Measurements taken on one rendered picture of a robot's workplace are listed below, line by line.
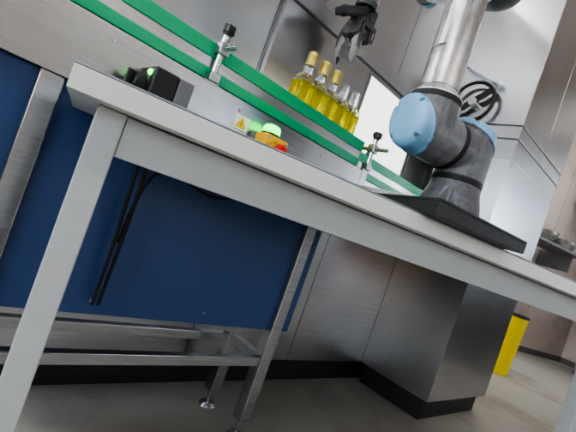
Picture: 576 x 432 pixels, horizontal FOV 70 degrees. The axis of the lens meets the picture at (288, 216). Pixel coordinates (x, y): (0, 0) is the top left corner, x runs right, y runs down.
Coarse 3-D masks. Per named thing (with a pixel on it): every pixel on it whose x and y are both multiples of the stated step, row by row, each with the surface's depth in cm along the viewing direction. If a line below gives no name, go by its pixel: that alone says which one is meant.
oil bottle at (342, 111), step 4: (340, 100) 135; (344, 100) 136; (340, 104) 134; (344, 104) 135; (348, 104) 137; (340, 108) 135; (344, 108) 136; (348, 108) 137; (336, 112) 134; (340, 112) 135; (344, 112) 136; (348, 112) 138; (336, 116) 134; (340, 116) 135; (344, 116) 136; (336, 120) 135; (340, 120) 136; (344, 120) 137; (340, 124) 136; (344, 124) 137
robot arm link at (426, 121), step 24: (456, 0) 90; (480, 0) 89; (456, 24) 89; (480, 24) 91; (432, 48) 92; (456, 48) 88; (432, 72) 89; (456, 72) 88; (408, 96) 88; (432, 96) 86; (456, 96) 86; (408, 120) 87; (432, 120) 84; (456, 120) 88; (408, 144) 87; (432, 144) 86; (456, 144) 88
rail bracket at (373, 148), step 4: (376, 132) 130; (376, 136) 130; (380, 136) 130; (376, 140) 130; (372, 144) 130; (376, 144) 130; (364, 148) 133; (368, 148) 131; (372, 148) 130; (376, 148) 129; (380, 148) 128; (384, 148) 128; (368, 152) 131; (372, 152) 129; (376, 152) 130; (384, 152) 127; (388, 152) 127; (368, 156) 131; (372, 156) 130; (368, 160) 130; (364, 164) 130; (368, 164) 129; (364, 168) 130; (368, 168) 130
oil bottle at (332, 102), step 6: (330, 90) 132; (330, 96) 130; (336, 96) 132; (330, 102) 131; (336, 102) 133; (324, 108) 130; (330, 108) 131; (336, 108) 133; (324, 114) 130; (330, 114) 132
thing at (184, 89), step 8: (144, 72) 77; (160, 72) 74; (168, 72) 75; (152, 80) 74; (160, 80) 74; (168, 80) 75; (176, 80) 76; (152, 88) 74; (160, 88) 75; (168, 88) 76; (176, 88) 77; (184, 88) 78; (192, 88) 79; (160, 96) 75; (168, 96) 76; (176, 96) 77; (184, 96) 78; (176, 104) 77; (184, 104) 78
